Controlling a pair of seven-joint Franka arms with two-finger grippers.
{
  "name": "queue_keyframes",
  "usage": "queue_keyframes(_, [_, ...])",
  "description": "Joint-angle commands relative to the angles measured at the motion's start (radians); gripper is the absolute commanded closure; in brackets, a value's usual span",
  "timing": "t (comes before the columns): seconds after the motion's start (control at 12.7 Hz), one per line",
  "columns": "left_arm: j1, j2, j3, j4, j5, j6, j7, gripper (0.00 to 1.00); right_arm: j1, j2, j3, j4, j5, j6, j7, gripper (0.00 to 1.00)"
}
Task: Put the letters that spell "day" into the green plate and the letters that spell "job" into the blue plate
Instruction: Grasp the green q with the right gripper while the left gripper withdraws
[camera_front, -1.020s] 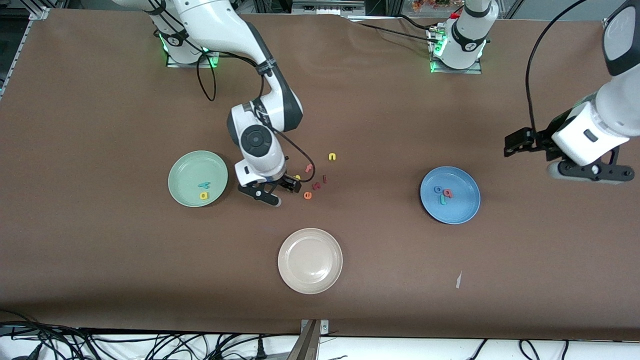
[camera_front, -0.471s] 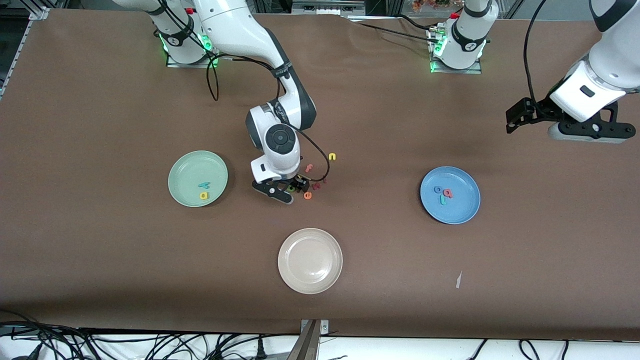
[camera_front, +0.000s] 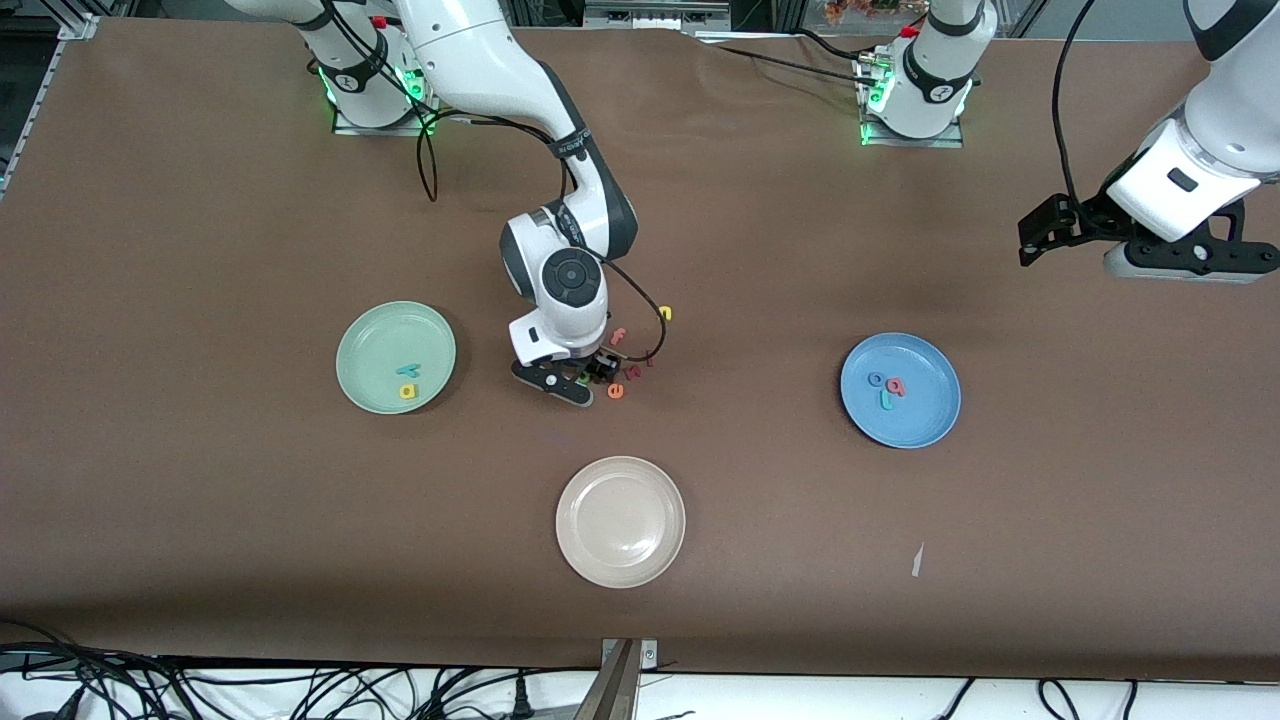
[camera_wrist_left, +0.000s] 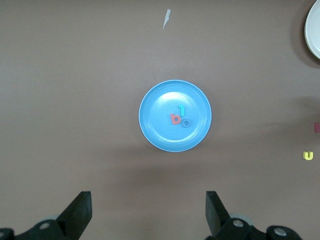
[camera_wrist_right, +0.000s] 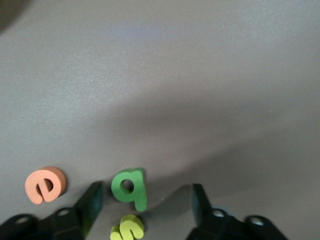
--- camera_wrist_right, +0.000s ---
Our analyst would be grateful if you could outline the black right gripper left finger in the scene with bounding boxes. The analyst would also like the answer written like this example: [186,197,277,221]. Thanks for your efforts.
[0,181,105,240]

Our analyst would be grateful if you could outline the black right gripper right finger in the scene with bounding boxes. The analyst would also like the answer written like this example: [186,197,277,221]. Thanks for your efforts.
[186,183,288,240]

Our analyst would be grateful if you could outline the green foam letter b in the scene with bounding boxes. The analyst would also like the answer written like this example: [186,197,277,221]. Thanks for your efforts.
[110,167,148,213]

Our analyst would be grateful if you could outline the yellow foam letter s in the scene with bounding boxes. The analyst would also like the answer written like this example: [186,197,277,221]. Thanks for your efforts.
[109,214,145,240]

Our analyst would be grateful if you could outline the orange foam letter e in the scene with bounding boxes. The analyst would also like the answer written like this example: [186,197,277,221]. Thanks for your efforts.
[24,166,67,205]

